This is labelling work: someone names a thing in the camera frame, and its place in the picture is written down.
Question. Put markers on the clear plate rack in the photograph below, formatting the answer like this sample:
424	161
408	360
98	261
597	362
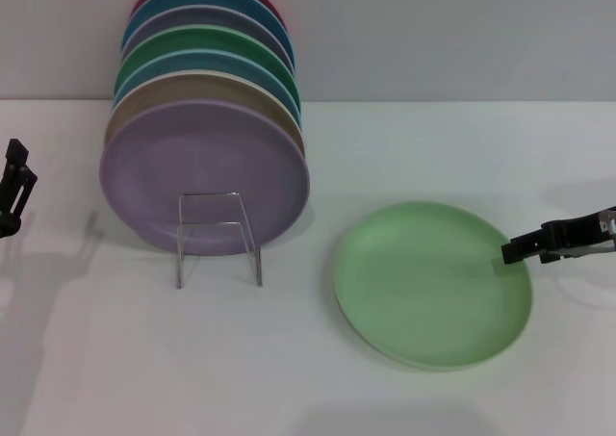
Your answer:
250	243

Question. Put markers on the dark green plate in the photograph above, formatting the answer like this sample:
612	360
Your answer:
202	39

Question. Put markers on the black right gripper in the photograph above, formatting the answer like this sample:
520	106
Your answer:
572	231

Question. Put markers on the light green plate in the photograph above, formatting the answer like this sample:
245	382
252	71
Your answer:
423	287

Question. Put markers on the beige plate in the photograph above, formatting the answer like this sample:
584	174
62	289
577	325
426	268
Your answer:
192	89

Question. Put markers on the grey purple plate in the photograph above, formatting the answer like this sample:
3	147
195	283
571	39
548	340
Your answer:
207	16

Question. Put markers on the lilac plate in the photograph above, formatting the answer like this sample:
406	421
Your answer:
202	157

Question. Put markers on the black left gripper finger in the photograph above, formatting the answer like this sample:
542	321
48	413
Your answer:
17	186

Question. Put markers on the light blue plate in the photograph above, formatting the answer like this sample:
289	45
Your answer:
202	63

